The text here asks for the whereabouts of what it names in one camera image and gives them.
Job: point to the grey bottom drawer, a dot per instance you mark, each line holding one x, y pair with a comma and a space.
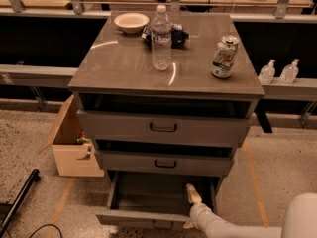
153, 201

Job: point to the right clear sanitizer bottle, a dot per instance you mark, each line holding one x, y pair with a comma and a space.
290, 72

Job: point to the grey metal railing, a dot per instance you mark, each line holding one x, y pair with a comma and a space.
54, 76

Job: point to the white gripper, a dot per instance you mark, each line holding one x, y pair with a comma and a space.
199, 211

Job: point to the grey drawer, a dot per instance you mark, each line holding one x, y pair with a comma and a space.
163, 163
153, 201
164, 129

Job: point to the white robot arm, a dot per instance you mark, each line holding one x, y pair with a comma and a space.
300, 220

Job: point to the black pole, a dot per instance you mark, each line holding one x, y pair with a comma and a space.
8, 210

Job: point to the dark crumpled snack bag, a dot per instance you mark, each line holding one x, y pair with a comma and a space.
178, 34

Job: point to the green white soda can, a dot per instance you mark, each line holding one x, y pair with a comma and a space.
224, 56

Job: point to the grey drawer cabinet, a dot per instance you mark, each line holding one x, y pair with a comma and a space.
117, 76

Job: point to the white bowl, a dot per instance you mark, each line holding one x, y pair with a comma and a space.
131, 23

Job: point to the clear sanitizer bottle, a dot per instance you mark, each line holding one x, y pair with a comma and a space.
290, 72
267, 73

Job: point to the grey top drawer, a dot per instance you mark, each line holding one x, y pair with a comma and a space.
164, 129

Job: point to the grey middle drawer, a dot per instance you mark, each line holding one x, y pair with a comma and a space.
163, 163

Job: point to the clear plastic water bottle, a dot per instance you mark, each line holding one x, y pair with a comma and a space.
161, 39

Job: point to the cardboard box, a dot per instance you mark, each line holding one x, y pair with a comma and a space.
73, 158

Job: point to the left clear sanitizer bottle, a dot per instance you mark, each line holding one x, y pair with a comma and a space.
267, 73

